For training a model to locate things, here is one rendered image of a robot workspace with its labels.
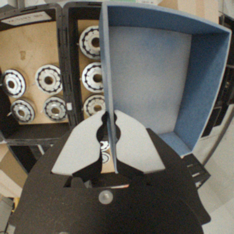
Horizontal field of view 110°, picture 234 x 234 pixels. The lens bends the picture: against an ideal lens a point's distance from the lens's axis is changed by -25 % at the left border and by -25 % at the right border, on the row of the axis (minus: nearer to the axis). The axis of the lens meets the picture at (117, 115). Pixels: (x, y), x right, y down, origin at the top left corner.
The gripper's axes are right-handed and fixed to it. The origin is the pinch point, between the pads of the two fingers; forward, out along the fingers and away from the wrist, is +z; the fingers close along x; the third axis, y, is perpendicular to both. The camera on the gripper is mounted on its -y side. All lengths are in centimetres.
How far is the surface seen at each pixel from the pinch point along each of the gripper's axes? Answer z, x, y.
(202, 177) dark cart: 41, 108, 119
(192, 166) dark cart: 60, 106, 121
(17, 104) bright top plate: 21.5, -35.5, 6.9
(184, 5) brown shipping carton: 30.1, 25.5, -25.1
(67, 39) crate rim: 19.2, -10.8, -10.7
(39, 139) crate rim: 15.6, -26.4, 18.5
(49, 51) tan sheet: 26.6, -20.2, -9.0
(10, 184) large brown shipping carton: 12, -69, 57
